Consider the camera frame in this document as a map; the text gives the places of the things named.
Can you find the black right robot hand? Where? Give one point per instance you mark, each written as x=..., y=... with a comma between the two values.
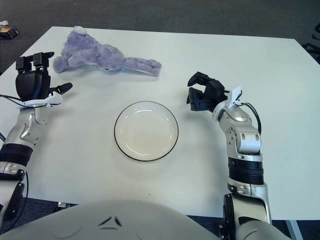
x=212, y=93

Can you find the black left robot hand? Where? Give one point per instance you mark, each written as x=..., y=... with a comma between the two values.
x=31, y=83

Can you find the purple plush bear doll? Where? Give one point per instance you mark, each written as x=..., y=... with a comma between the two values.
x=105, y=56

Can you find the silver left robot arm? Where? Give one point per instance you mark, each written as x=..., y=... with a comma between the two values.
x=22, y=130

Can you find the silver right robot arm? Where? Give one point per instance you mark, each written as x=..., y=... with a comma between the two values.
x=245, y=140

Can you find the white plate with black rim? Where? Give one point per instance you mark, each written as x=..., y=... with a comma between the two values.
x=146, y=131

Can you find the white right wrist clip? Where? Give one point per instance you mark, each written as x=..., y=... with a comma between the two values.
x=236, y=96

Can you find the dark cardboard box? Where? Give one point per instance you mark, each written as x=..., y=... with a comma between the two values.
x=7, y=32

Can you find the crumpled white paper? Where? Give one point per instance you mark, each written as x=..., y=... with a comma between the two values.
x=3, y=23

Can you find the black office chair base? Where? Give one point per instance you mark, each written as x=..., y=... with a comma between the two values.
x=313, y=47

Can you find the grey robot torso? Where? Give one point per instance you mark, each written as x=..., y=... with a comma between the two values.
x=112, y=220

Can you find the white table leg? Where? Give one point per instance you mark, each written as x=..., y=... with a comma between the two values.
x=292, y=231

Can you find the metal table bracket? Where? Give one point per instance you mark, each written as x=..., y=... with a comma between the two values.
x=65, y=205

